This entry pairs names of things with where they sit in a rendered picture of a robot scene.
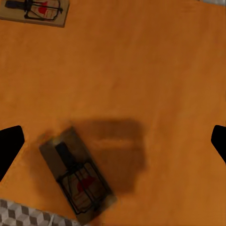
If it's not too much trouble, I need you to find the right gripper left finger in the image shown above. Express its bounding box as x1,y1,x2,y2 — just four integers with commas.
0,125,24,182

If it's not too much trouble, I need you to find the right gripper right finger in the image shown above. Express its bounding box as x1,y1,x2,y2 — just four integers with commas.
211,125,226,163

